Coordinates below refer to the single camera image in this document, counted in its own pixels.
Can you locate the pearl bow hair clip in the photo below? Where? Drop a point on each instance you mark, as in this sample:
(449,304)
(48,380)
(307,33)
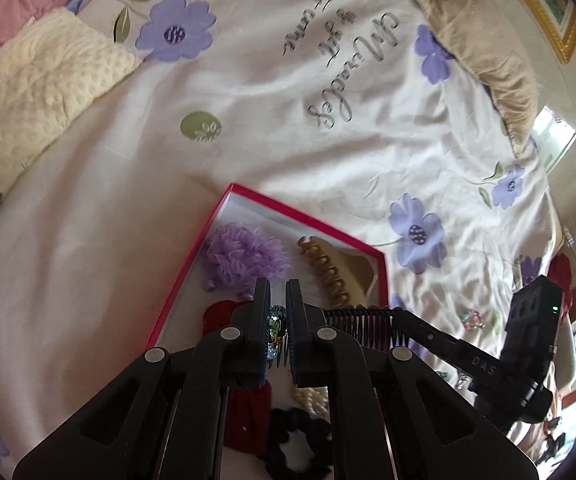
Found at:
(310,402)

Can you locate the beige pillow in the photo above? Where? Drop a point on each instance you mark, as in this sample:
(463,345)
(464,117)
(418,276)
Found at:
(477,60)

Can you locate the beige claw hair clip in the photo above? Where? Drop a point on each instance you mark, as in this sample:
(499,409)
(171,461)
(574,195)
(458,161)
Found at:
(347,270)

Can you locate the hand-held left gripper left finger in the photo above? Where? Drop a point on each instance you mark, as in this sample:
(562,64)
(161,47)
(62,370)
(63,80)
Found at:
(264,320)

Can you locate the red velvet bow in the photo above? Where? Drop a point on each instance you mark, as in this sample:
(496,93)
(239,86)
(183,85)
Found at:
(248,420)

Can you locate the green crystal hair clip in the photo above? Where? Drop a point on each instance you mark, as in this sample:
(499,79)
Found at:
(472,319)

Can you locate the pink blanket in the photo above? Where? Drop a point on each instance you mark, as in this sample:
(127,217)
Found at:
(8,10)

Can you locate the black scrunchie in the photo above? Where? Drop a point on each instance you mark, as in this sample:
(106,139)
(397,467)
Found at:
(278,425)

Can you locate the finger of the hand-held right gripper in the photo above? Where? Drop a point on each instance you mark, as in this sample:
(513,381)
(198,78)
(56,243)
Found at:
(432,340)

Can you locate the cream fleece blanket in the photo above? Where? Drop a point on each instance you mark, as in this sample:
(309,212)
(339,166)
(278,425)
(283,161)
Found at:
(33,95)

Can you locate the white floral duvet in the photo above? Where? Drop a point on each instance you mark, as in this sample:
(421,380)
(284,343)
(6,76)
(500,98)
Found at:
(168,185)

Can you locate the red jewelry box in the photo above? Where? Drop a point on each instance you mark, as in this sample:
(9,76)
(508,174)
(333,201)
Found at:
(248,210)

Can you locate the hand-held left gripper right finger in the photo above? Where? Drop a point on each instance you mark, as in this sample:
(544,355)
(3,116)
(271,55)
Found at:
(293,320)

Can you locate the silver rhinestone hair clip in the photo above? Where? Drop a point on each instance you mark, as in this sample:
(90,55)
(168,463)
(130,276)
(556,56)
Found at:
(460,381)

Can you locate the red cloth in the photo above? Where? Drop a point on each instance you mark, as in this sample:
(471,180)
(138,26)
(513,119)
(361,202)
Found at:
(562,270)

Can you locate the black beaded hair comb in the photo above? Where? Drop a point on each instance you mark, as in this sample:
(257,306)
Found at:
(357,327)

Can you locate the gold picture frame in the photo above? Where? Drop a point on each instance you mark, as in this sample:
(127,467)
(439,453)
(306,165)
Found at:
(565,35)

